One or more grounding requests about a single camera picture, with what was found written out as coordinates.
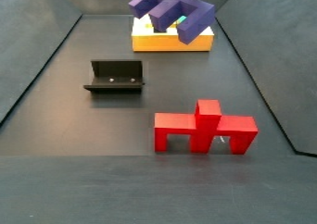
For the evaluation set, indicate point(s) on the purple E-shaped block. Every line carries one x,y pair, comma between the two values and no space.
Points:
166,11

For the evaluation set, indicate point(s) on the yellow slotted board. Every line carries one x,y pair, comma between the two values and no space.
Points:
149,41

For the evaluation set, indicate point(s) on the black angled fixture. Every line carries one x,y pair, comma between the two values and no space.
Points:
115,74

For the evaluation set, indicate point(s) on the green long bar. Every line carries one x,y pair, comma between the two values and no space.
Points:
181,19

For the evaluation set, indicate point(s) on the red E-shaped block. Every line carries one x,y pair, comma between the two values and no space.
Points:
202,125

